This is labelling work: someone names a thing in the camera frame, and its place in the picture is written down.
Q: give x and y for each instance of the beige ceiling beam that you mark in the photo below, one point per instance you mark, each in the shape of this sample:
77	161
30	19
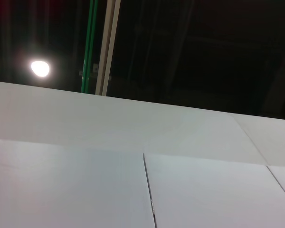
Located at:
108	47

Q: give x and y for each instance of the round bright ceiling lamp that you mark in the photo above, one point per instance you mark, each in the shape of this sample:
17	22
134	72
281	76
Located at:
40	68

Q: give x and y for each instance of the grey pipe bracket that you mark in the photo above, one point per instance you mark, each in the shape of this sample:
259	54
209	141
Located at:
96	67

